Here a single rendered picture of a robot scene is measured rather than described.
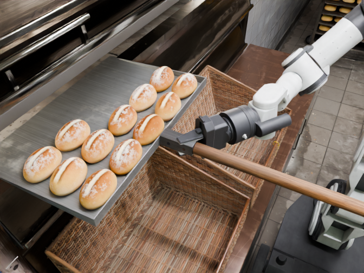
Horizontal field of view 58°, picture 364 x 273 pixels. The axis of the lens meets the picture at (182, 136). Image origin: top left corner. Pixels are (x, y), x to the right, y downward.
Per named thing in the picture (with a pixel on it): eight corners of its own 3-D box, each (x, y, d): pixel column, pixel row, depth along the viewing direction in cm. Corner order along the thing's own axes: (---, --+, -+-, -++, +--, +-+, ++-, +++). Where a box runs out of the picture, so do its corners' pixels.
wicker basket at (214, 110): (151, 171, 155) (148, 127, 135) (203, 104, 190) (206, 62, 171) (251, 213, 138) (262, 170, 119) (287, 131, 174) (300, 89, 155)
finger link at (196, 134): (175, 138, 80) (197, 130, 82) (181, 146, 78) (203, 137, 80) (175, 133, 79) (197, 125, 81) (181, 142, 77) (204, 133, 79)
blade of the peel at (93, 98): (206, 84, 102) (207, 77, 100) (96, 227, 67) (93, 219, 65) (109, 56, 113) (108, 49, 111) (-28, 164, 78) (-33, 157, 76)
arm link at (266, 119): (229, 102, 87) (264, 90, 91) (229, 135, 93) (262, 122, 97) (257, 121, 79) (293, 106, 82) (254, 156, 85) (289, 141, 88)
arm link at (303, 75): (259, 92, 98) (283, 67, 111) (281, 117, 98) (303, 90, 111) (285, 71, 90) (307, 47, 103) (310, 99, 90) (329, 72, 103)
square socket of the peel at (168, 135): (198, 147, 82) (199, 138, 80) (192, 157, 80) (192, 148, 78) (166, 136, 85) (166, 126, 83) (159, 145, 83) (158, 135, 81)
